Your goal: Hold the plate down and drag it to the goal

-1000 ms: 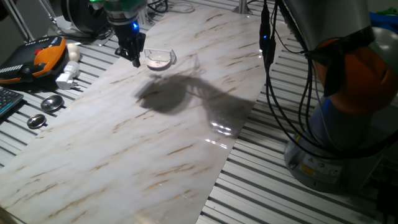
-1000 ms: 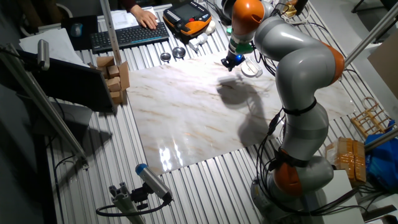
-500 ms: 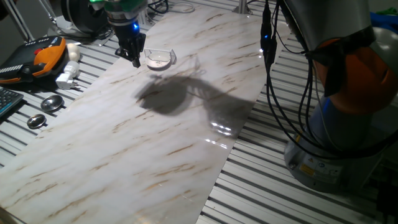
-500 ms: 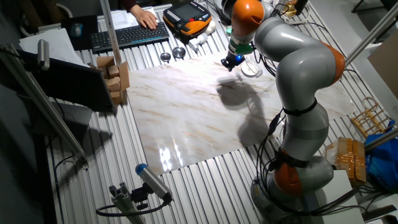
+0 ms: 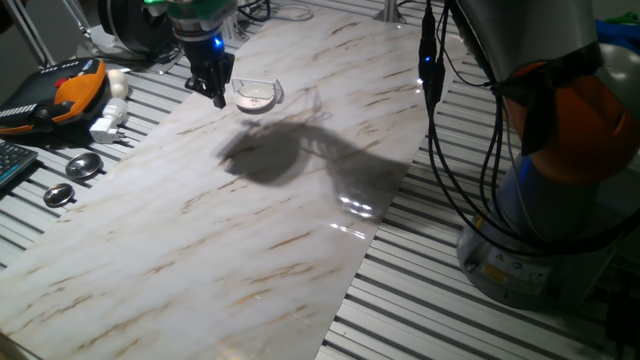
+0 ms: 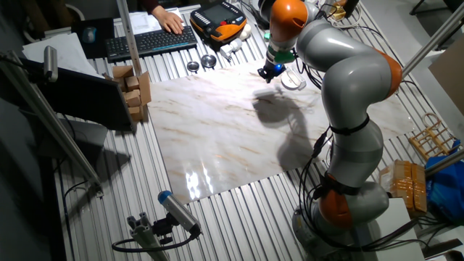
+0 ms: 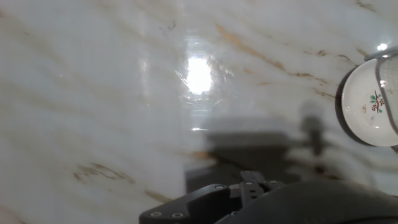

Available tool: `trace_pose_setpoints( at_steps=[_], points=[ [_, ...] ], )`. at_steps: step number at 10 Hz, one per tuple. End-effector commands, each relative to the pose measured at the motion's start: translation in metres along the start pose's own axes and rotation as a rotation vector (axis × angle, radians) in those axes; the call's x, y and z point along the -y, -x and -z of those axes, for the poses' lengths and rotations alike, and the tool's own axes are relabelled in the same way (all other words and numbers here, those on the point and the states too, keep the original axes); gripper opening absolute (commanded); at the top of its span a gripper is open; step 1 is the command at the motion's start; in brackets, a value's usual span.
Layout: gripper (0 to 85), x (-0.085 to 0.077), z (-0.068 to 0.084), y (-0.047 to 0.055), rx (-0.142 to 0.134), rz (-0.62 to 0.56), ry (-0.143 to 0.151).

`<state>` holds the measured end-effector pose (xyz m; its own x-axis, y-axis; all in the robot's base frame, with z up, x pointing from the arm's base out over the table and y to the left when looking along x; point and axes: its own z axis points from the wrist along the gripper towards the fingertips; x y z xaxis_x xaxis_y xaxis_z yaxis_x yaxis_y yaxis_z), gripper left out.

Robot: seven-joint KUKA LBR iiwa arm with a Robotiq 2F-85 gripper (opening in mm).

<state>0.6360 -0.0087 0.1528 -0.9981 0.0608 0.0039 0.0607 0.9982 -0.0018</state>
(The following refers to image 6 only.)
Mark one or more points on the black keyboard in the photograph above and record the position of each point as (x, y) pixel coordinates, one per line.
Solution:
(152, 43)

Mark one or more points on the clear plastic box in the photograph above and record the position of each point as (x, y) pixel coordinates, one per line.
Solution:
(302, 81)

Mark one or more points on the silver camera with blue end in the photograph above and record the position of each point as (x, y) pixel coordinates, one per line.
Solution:
(179, 212)

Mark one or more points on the black monitor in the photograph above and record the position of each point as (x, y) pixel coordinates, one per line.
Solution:
(87, 98)

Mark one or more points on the dark red sleeved forearm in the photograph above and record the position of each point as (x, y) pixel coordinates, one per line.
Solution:
(149, 5)

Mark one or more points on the silver and orange robot arm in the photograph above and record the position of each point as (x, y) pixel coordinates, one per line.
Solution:
(348, 72)

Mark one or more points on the plastic wrapped brown boxes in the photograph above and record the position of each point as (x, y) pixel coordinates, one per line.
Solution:
(406, 185)

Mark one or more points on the wooden dish rack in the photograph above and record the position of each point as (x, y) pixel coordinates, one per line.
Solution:
(433, 139)

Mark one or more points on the long aluminium frame beam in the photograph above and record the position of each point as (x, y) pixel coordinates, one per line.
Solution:
(47, 116)

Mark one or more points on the white paper stack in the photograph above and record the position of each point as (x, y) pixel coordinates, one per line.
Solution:
(61, 54)

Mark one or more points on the small cardboard box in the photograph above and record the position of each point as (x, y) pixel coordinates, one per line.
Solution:
(132, 82)
(123, 71)
(132, 98)

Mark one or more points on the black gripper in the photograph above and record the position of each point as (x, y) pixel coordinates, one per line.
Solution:
(275, 69)

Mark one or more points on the black computer mouse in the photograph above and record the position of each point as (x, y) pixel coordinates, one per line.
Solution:
(89, 35)

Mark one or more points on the marble pattern table sheet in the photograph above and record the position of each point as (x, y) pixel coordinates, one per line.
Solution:
(217, 137)

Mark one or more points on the white egg-shaped object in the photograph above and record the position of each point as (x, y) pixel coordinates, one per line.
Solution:
(246, 32)

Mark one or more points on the bare person hand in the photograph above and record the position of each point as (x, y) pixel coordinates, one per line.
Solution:
(170, 21)

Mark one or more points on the black chair base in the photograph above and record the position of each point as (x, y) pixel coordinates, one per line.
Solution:
(435, 5)

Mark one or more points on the gold metal object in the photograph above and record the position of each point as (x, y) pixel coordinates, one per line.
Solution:
(338, 12)

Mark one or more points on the brown cardboard sheet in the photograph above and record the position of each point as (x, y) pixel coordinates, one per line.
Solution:
(449, 76)

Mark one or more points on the aluminium post with bracket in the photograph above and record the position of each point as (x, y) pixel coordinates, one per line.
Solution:
(128, 36)

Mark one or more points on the black mouse pad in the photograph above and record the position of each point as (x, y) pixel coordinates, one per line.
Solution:
(105, 32)

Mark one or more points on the black band on arm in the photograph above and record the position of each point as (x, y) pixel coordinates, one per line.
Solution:
(348, 130)

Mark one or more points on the upright aluminium post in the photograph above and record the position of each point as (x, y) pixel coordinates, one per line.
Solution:
(435, 40)

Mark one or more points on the printed paper sheet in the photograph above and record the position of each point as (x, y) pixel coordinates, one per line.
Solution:
(143, 21)

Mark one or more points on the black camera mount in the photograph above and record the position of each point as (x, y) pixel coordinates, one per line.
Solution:
(163, 228)

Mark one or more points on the silver camera bar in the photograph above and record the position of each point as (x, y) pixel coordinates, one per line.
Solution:
(50, 63)

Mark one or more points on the short aluminium profile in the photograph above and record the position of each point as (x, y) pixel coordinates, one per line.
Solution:
(145, 235)

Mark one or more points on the small round metal dish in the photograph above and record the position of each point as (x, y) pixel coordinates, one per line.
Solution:
(193, 66)

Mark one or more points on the open cardboard carton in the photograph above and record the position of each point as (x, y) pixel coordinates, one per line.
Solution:
(145, 87)

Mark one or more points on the orange black teach pendant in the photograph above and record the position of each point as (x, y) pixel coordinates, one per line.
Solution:
(217, 20)

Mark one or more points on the large round metal dish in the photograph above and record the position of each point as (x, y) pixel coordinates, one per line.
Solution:
(208, 61)

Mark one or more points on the white plug adapter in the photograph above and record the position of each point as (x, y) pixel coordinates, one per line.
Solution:
(230, 49)

